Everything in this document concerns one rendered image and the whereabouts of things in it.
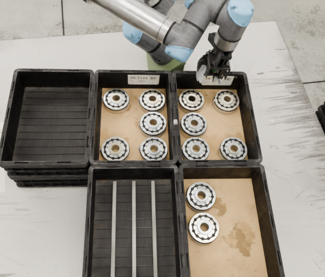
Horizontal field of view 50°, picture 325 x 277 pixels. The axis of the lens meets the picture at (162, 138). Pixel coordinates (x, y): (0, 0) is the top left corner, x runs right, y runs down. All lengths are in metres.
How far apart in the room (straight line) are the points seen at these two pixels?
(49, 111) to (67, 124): 0.09
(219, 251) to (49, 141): 0.73
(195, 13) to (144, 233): 0.71
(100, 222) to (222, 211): 0.42
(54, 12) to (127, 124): 1.80
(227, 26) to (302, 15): 2.27
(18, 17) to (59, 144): 1.81
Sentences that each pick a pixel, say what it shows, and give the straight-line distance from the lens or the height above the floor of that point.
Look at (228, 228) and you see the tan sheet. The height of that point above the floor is 0.83.
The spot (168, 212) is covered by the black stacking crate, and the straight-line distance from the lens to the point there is 1.25.
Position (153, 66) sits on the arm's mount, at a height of 0.76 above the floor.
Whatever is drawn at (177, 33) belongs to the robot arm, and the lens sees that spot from 1.06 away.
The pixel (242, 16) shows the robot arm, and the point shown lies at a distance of 1.04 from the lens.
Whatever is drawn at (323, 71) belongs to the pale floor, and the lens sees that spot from 2.97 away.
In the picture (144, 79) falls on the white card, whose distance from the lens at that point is 1.42.
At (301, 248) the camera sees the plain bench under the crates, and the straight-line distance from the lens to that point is 1.48.
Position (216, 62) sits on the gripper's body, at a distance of 1.17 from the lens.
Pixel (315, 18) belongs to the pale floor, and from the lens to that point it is 3.34.
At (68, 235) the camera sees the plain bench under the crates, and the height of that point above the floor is 0.70.
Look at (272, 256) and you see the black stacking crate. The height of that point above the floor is 0.89.
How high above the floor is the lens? 2.02
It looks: 62 degrees down
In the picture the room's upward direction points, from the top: 9 degrees clockwise
